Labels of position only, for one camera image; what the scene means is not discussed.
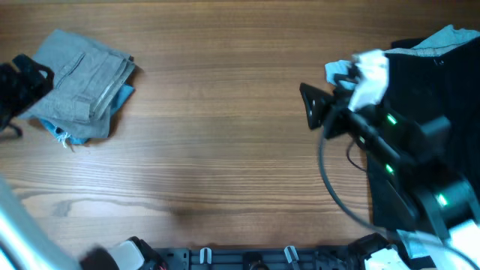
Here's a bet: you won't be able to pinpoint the light blue garment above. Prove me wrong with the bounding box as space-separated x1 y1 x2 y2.
324 24 480 260

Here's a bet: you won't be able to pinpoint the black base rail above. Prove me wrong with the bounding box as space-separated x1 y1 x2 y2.
156 245 363 270

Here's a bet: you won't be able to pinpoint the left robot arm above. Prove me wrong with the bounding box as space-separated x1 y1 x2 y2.
1 54 162 270

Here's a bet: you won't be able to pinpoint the grey shorts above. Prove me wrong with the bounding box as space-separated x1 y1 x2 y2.
20 29 136 138

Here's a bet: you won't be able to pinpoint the folded blue denim shorts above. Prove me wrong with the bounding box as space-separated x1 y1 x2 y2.
40 84 135 148

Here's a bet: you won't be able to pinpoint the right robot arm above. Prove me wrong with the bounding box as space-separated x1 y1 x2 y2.
299 83 479 269

